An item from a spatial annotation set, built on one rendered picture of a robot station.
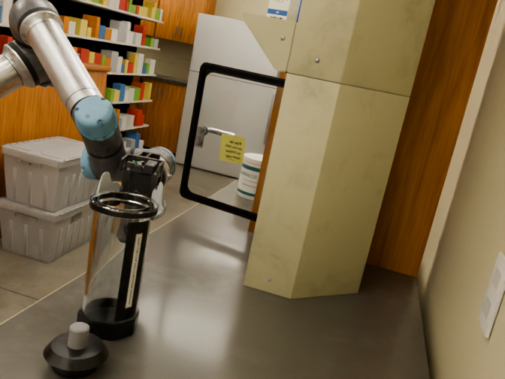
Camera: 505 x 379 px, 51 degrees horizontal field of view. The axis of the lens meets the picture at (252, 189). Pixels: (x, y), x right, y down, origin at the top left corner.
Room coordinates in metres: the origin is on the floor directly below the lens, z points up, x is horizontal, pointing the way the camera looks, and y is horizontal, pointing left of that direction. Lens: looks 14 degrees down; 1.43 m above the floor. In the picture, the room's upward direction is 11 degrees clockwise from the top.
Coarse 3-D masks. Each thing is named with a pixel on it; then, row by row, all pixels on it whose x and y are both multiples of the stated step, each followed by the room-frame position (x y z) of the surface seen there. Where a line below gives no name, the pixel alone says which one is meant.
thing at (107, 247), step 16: (112, 192) 0.84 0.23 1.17; (128, 192) 0.86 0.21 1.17; (112, 208) 0.76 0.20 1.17; (128, 208) 0.85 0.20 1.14; (144, 208) 0.79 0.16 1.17; (96, 224) 0.78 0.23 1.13; (112, 224) 0.77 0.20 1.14; (128, 224) 0.77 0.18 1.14; (96, 240) 0.77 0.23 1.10; (112, 240) 0.77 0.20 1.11; (96, 256) 0.77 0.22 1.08; (112, 256) 0.77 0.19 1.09; (144, 256) 0.81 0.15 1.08; (96, 272) 0.77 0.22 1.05; (112, 272) 0.77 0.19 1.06; (96, 288) 0.77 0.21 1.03; (112, 288) 0.77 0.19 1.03; (96, 304) 0.77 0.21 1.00; (112, 304) 0.77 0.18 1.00; (96, 320) 0.77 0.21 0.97; (112, 320) 0.77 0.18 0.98; (128, 320) 0.79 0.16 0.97
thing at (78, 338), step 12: (72, 324) 0.68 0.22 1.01; (84, 324) 0.69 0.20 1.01; (60, 336) 0.70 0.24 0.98; (72, 336) 0.67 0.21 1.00; (84, 336) 0.68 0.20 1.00; (96, 336) 0.71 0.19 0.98; (48, 348) 0.67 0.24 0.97; (60, 348) 0.67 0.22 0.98; (72, 348) 0.67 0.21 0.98; (84, 348) 0.68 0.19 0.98; (96, 348) 0.68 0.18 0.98; (48, 360) 0.65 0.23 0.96; (60, 360) 0.65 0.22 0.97; (72, 360) 0.65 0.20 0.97; (84, 360) 0.65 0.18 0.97; (96, 360) 0.66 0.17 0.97; (60, 372) 0.65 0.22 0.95; (72, 372) 0.65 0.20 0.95; (84, 372) 0.66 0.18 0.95
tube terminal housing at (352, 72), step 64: (320, 0) 1.08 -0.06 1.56; (384, 0) 1.10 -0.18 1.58; (320, 64) 1.07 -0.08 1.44; (384, 64) 1.12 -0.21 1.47; (320, 128) 1.07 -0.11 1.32; (384, 128) 1.14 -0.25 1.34; (320, 192) 1.07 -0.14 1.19; (384, 192) 1.17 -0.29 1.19; (256, 256) 1.08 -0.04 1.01; (320, 256) 1.09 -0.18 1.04
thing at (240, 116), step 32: (224, 96) 1.47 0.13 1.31; (256, 96) 1.44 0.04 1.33; (224, 128) 1.47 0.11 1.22; (256, 128) 1.43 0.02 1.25; (192, 160) 1.50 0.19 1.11; (224, 160) 1.46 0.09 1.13; (256, 160) 1.42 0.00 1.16; (192, 192) 1.49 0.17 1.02; (224, 192) 1.45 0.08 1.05; (256, 192) 1.41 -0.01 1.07
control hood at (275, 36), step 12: (252, 24) 1.10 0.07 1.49; (264, 24) 1.10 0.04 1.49; (276, 24) 1.09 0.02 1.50; (288, 24) 1.09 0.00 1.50; (264, 36) 1.10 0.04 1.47; (276, 36) 1.09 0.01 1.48; (288, 36) 1.09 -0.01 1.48; (264, 48) 1.10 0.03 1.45; (276, 48) 1.09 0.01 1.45; (288, 48) 1.09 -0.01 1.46; (276, 60) 1.09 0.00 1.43; (288, 60) 1.09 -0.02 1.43
